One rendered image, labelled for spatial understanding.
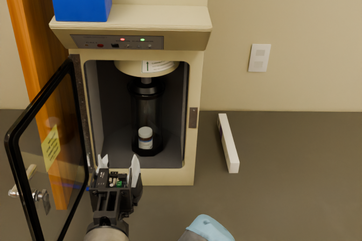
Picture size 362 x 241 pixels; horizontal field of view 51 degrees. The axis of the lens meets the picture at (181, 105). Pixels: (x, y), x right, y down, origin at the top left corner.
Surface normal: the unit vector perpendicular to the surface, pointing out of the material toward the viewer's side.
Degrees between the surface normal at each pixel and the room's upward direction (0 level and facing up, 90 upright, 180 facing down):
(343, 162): 0
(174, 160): 0
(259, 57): 90
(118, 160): 0
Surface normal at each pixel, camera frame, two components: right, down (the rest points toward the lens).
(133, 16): 0.04, -0.82
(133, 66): -0.35, 0.14
